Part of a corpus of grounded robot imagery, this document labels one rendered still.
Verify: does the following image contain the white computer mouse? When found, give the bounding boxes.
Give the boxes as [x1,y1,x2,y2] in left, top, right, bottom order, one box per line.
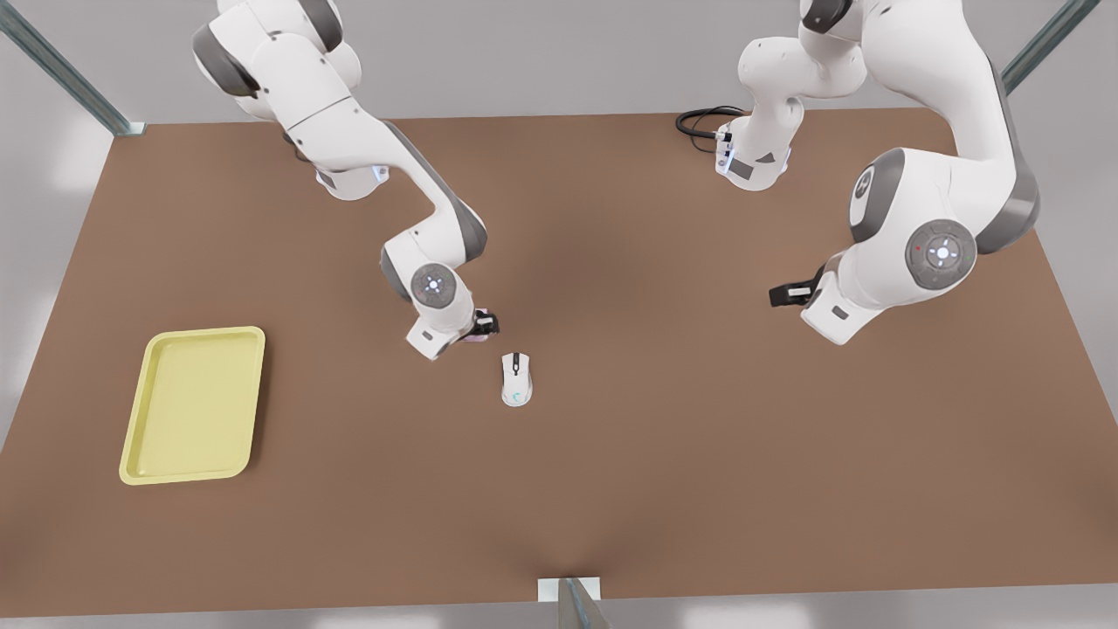
[500,351,534,408]

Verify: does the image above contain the yellow rectangular tray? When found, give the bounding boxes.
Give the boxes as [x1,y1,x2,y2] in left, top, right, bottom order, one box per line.
[119,326,266,486]

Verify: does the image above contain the black cable loop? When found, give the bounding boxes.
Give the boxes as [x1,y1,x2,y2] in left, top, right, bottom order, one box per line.
[675,106,746,155]

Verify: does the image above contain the silver frame post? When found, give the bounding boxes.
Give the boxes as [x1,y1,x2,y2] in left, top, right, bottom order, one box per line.
[0,0,147,137]
[1001,0,1103,95]
[537,577,612,629]

